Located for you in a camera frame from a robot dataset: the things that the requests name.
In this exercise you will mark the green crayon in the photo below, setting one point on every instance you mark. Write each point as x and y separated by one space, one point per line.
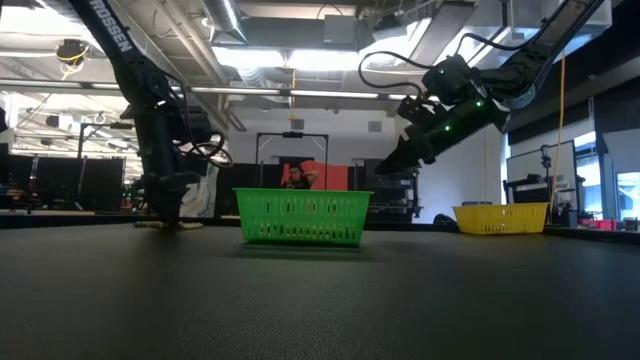
192 225

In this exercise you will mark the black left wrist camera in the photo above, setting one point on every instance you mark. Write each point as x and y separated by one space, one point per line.
199 125

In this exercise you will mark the black partition panel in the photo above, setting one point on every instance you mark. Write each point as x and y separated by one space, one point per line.
235 180
100 180

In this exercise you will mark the yellow plastic basket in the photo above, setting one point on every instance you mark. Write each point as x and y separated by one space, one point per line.
500 220

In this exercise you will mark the person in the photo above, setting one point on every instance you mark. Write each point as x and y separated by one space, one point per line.
298 179

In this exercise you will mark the black gantry frame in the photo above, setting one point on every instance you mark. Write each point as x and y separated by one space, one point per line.
292 134
100 126

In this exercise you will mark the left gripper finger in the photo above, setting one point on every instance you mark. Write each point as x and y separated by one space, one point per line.
167 200

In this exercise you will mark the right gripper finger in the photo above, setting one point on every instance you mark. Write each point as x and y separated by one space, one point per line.
405 155

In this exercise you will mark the green plastic basket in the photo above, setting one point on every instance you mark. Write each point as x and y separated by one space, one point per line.
302 220

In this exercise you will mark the long ceiling light strip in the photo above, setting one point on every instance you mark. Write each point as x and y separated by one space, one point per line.
335 94

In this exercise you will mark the red box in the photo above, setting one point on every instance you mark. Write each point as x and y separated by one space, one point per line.
597 224

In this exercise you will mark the silver ventilation duct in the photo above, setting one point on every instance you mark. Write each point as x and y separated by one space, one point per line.
225 20

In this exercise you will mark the blue white patterned sheet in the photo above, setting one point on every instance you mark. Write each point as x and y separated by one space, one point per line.
200 200

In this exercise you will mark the black equipment rack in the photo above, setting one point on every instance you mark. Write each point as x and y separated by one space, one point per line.
395 192

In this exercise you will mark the orange board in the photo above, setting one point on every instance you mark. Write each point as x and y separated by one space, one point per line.
332 177

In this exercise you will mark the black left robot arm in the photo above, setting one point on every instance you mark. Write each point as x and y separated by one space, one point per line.
115 45

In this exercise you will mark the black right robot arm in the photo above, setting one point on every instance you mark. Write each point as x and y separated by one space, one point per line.
550 40

